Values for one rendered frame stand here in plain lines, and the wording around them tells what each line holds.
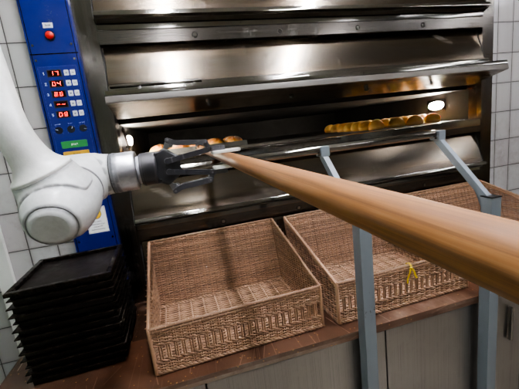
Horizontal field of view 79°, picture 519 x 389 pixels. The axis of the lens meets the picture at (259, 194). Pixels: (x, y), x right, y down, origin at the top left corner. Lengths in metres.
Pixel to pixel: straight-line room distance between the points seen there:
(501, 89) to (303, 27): 1.16
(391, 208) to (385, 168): 1.52
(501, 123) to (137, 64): 1.87
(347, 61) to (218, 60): 0.58
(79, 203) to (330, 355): 0.89
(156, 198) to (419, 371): 1.20
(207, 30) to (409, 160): 1.14
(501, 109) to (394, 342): 1.44
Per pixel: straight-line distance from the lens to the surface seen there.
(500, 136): 2.22
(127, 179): 0.75
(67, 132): 1.40
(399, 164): 1.76
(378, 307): 1.24
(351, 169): 1.61
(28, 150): 0.63
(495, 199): 1.27
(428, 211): 0.17
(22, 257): 1.56
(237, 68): 1.43
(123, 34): 1.45
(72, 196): 0.59
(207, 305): 1.37
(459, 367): 1.54
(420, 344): 1.36
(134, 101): 1.25
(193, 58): 1.43
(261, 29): 1.50
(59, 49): 1.44
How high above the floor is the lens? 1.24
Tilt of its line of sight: 11 degrees down
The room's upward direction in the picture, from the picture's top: 7 degrees counter-clockwise
